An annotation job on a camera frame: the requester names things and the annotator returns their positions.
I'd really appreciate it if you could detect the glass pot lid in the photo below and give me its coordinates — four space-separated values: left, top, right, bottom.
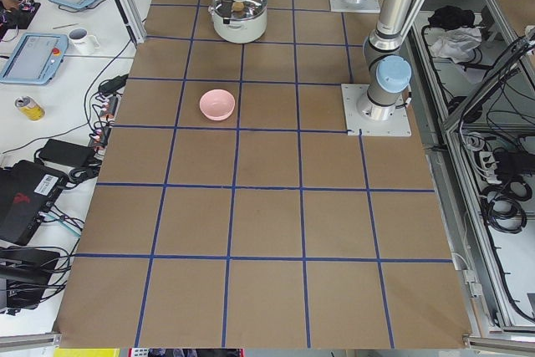
209 0 268 22

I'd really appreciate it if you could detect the mint green electric pot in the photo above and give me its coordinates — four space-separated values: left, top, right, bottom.
208 4 268 43

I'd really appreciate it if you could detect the pink bowl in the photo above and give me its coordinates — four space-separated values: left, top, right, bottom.
199 89 236 121

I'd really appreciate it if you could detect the white mug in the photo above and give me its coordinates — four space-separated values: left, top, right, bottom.
68 28 100 56

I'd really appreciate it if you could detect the power strip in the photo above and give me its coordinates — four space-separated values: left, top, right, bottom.
89 94 120 151

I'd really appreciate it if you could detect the teach pendant near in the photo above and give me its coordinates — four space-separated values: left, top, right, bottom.
1 33 69 85

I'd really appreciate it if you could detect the black cloth bundle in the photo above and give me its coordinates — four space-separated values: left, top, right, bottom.
428 5 475 30

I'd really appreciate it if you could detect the black power adapter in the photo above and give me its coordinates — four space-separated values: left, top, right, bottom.
34 139 96 168

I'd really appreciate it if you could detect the white cloth bundle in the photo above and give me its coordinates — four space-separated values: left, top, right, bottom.
430 28 482 64

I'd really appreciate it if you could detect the yellow drink can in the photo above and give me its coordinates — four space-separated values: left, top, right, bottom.
14 96 45 121

